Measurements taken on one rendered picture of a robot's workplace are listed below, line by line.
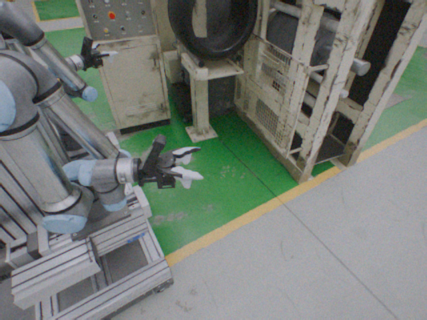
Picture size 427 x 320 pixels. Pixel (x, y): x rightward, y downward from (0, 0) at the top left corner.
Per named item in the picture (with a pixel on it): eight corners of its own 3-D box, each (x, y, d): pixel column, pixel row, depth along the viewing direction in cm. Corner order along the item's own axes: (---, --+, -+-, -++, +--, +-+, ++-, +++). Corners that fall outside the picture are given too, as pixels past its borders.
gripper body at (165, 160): (178, 173, 82) (141, 175, 81) (175, 151, 77) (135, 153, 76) (177, 188, 75) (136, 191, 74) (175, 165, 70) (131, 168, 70)
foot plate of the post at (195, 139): (185, 128, 267) (185, 125, 265) (208, 123, 275) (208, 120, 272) (193, 143, 249) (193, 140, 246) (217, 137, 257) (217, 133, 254)
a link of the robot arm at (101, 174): (91, 174, 80) (81, 154, 74) (126, 172, 80) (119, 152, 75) (83, 194, 74) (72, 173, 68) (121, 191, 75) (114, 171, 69)
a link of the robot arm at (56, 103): (-6, 48, 66) (115, 167, 98) (-34, 65, 58) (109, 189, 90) (29, 29, 64) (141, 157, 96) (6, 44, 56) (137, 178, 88)
